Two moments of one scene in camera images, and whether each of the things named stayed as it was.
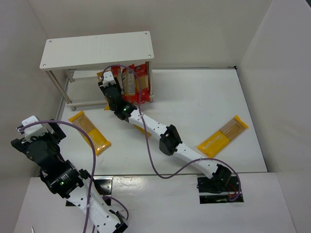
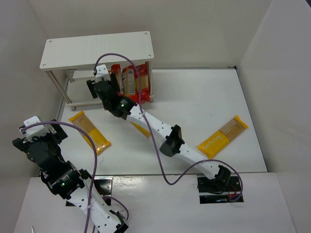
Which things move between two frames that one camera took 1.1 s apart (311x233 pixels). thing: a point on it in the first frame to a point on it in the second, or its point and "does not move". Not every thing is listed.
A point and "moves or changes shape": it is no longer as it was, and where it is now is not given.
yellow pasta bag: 100,74 moves or changes shape
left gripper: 57,129 does not move
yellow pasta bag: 213,145 does not move
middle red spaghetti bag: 128,85 does not move
